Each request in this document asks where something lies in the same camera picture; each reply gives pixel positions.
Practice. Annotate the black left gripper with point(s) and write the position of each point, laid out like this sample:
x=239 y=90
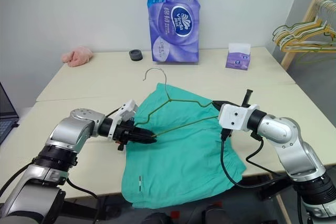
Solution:
x=123 y=133

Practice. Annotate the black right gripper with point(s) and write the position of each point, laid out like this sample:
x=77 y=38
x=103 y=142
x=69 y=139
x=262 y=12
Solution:
x=247 y=98

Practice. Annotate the green shorts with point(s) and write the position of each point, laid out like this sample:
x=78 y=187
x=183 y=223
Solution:
x=183 y=161

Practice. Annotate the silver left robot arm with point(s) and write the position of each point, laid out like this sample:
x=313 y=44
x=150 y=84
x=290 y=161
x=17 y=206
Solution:
x=71 y=132

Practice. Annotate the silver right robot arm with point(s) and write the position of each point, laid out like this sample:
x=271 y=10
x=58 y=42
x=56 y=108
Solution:
x=283 y=132

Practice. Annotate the small purple tissue box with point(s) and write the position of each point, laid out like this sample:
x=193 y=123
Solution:
x=237 y=60

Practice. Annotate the purple Vinda tissue pack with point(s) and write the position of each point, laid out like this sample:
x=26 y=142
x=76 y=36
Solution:
x=173 y=37

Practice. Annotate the small black round cap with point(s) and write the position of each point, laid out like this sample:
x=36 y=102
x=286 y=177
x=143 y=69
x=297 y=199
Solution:
x=136 y=55

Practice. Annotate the dark rounded shape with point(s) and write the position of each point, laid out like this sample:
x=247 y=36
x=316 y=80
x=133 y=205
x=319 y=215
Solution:
x=218 y=214
x=157 y=218

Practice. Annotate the pink crumpled cloth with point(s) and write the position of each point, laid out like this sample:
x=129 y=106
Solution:
x=77 y=56

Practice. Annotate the light wooden strut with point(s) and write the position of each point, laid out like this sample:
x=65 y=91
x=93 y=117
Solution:
x=283 y=209

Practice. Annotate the light wooden clothes rack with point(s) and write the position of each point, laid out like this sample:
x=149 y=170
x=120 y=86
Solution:
x=309 y=16

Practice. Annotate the dark laptop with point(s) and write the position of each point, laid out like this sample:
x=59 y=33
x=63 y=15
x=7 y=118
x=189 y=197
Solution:
x=6 y=119

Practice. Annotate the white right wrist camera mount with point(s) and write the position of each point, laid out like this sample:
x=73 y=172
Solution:
x=233 y=116

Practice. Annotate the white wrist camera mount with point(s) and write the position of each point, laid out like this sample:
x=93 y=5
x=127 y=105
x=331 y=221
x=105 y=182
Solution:
x=233 y=116
x=127 y=110

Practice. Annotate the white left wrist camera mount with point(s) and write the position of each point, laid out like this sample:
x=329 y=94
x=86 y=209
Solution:
x=127 y=110

